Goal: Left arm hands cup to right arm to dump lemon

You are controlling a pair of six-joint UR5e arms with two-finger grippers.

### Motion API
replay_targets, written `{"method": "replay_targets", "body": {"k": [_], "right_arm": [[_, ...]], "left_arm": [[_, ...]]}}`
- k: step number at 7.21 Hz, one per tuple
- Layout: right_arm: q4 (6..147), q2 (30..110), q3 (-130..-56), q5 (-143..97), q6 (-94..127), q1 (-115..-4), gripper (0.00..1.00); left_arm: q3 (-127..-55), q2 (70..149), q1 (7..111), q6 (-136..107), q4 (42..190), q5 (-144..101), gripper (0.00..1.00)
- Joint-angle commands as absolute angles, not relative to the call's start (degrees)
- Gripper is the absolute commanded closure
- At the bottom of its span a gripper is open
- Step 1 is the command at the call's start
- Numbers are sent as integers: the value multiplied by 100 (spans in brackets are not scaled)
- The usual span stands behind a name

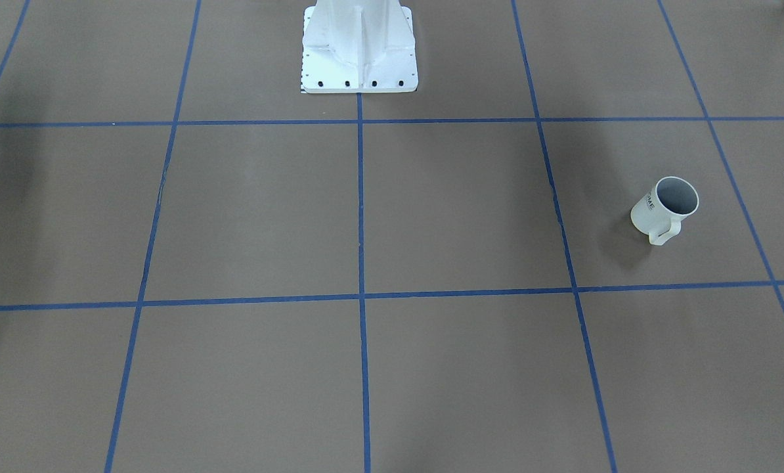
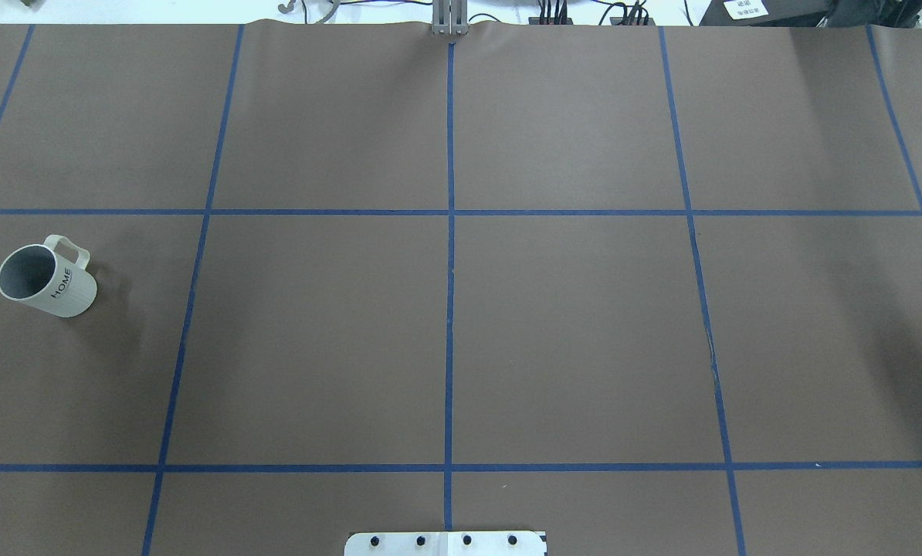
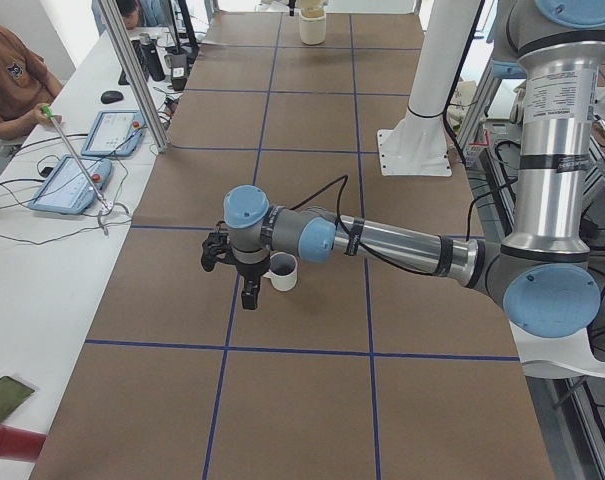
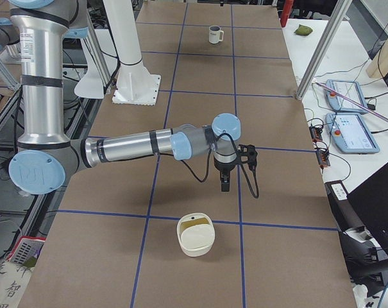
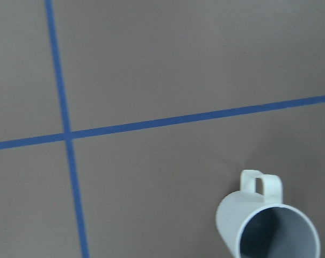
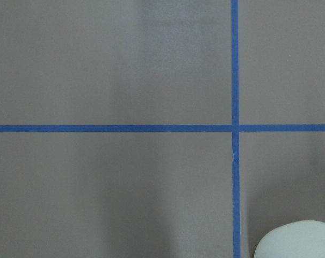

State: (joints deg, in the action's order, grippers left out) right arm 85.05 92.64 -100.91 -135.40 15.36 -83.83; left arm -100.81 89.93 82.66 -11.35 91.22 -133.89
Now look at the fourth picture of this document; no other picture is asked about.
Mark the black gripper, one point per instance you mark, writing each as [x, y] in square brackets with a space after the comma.
[223, 168]

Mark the white mug with handle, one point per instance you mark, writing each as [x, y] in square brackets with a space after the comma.
[215, 34]

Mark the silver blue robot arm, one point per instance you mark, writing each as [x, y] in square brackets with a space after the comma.
[46, 157]

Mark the black orange circuit board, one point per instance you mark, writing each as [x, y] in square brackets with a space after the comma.
[315, 133]
[322, 158]

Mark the metal reacher grabber stick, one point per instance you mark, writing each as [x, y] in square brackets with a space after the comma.
[330, 90]

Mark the lower teach pendant tablet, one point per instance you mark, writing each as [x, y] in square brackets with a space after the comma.
[350, 133]

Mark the teach pendant tablet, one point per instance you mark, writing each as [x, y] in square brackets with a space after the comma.
[350, 133]
[349, 89]

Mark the black laptop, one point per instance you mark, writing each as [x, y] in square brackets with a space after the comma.
[370, 202]

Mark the upper teach pendant tablet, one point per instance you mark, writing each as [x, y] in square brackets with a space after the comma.
[349, 89]

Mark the green bean bag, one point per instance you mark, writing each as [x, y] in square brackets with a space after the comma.
[303, 30]

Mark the red cylinder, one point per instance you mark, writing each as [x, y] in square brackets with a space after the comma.
[287, 8]

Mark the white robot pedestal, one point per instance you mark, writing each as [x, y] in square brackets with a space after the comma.
[135, 85]

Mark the aluminium frame post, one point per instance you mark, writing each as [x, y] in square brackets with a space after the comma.
[331, 28]

